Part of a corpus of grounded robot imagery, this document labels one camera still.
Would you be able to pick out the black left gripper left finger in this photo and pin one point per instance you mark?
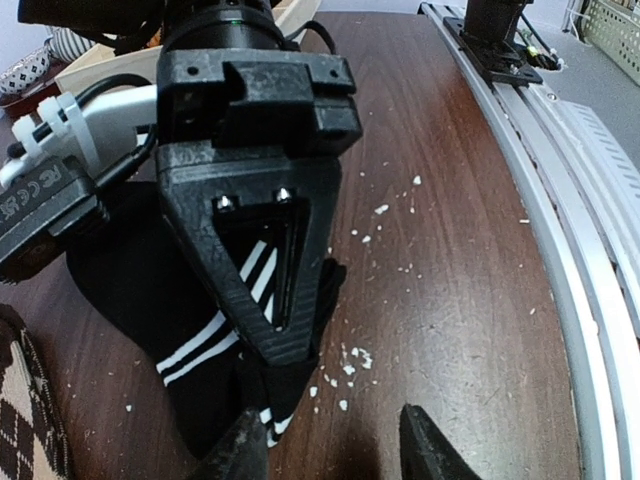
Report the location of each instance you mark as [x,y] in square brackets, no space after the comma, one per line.
[242,452]

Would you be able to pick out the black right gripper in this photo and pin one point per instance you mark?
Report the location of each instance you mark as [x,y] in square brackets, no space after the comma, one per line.
[247,124]

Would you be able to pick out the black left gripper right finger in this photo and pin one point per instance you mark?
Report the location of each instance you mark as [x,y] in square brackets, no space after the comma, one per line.
[425,452]

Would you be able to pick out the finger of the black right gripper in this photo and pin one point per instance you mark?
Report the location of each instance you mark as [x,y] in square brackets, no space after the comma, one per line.
[256,234]

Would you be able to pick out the black white-striped ankle sock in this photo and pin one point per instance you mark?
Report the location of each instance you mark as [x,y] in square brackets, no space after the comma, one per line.
[135,276]

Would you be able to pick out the brown argyle sock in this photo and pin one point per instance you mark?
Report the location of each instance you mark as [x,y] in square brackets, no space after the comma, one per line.
[34,444]

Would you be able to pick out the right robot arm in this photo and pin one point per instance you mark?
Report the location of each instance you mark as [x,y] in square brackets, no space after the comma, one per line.
[186,25]

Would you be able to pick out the wooden divided organizer box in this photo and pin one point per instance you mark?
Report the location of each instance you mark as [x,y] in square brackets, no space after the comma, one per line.
[100,61]

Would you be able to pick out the grey striped cup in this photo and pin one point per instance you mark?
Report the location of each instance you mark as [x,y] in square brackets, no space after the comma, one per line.
[67,46]

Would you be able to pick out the white patterned bowl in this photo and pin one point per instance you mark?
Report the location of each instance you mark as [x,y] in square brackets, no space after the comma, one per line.
[27,71]

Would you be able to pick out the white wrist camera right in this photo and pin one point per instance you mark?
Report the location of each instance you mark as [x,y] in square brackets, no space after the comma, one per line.
[59,169]

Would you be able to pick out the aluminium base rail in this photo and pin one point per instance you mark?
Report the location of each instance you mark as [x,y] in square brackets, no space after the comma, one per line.
[581,194]

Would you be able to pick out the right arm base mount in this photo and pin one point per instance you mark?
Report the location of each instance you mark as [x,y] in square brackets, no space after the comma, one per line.
[486,35]

